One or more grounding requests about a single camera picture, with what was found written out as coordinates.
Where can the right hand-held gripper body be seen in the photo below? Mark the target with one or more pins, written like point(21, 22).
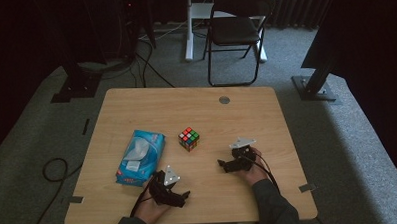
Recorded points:
point(243, 155)

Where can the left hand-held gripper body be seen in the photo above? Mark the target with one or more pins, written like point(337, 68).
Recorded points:
point(162, 195)

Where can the blue wet wipes packet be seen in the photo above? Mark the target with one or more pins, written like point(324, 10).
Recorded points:
point(145, 167)

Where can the multicoloured puzzle cube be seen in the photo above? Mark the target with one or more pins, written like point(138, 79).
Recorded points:
point(189, 139)

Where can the white wet wipe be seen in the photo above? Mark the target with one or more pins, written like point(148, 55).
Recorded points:
point(137, 149)

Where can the person's left hand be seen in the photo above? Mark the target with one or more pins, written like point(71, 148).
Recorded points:
point(150, 212)

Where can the person's right hand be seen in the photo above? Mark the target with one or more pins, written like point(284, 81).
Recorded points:
point(257, 173)

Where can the grey round table grommet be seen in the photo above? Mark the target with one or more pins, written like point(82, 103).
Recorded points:
point(224, 100)

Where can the grey tape piece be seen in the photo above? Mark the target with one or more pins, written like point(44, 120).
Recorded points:
point(76, 199)
point(307, 187)

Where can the black metal stand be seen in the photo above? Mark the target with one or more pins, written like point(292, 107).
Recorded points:
point(314, 88)
point(77, 86)

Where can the black tape strip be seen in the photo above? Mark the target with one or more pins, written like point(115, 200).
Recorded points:
point(86, 126)

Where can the black folding chair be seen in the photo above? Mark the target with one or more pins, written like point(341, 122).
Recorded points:
point(233, 30)

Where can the dark pleated curtain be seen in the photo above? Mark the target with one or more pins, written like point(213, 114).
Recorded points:
point(296, 7)

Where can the dark equipment rack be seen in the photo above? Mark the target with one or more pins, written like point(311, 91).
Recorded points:
point(133, 24)

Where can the white desk frame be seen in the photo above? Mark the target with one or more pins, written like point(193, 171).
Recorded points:
point(189, 32)

